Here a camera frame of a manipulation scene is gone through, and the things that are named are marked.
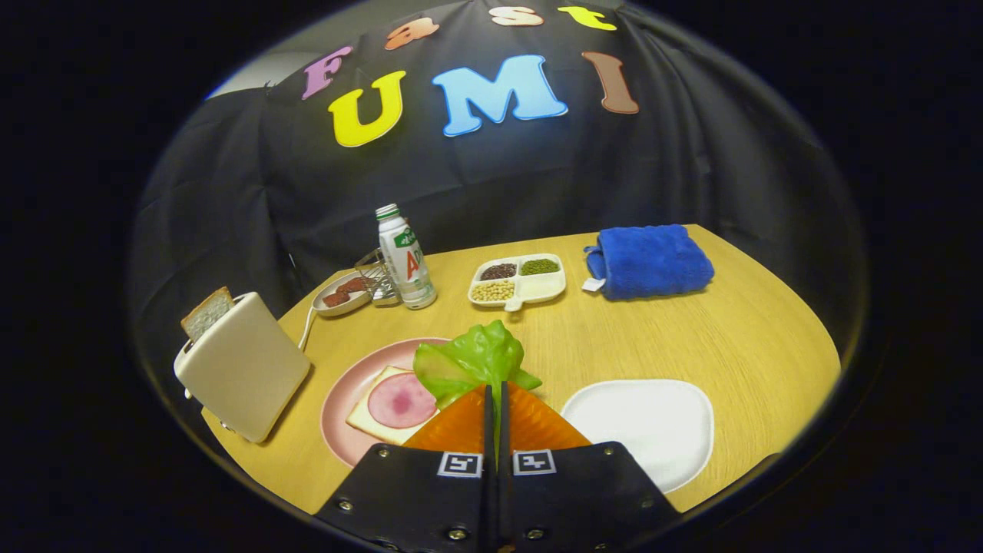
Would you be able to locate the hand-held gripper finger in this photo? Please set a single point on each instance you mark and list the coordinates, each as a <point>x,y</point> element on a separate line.
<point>489,430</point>
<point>504,438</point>

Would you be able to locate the green lettuce leaf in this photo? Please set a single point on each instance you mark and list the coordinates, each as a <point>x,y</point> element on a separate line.
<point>476,357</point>

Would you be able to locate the toasted bread slice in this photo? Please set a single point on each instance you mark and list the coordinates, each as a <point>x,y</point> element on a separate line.
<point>206,313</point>

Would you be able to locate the pink ham slice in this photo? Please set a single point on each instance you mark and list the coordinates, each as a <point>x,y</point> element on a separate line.
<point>399,401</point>

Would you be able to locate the white bread slice under ham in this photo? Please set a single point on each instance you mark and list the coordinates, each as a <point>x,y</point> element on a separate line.
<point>365,418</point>

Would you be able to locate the pile of yellow soybeans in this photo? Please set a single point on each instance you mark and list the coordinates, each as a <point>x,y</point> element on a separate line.
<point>492,290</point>

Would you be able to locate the white square plate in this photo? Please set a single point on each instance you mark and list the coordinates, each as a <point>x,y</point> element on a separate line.
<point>645,430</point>

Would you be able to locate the pink round plate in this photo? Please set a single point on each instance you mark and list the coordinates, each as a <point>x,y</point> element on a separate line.
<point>342,415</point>

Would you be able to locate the white divided tray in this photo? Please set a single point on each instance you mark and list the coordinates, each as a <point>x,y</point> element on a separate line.
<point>541,288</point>

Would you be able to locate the pile of dark beans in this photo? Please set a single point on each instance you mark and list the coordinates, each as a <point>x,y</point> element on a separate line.
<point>499,271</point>

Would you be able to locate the pile of green beans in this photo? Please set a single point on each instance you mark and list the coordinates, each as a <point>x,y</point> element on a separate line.
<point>540,266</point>

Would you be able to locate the white bottle with green cap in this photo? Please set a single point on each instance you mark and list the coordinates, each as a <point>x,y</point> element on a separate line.
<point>407,269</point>

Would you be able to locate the small grey plate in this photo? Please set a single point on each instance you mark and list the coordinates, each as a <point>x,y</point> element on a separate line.
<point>344,310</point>

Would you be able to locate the brown meat pieces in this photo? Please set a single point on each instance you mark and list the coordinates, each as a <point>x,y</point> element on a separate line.
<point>345,290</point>

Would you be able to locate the blue folded towel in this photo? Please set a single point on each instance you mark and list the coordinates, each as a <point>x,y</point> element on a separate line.
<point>653,261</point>

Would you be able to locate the cream toaster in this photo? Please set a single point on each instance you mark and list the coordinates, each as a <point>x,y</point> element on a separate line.
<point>246,369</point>

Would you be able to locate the black backdrop cloth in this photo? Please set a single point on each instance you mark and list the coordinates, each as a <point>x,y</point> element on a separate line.
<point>537,177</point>

